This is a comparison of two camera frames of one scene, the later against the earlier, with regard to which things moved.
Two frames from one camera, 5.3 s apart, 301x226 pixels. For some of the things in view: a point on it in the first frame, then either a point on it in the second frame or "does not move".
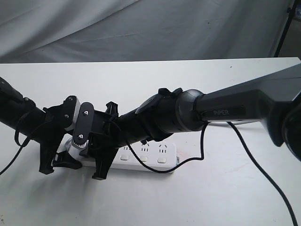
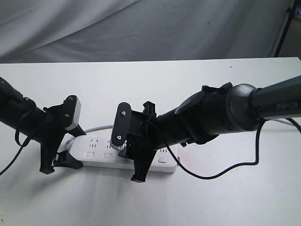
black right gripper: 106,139 → 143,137
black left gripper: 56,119 does not move
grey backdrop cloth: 55,31 does not move
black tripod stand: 289,10 does not move
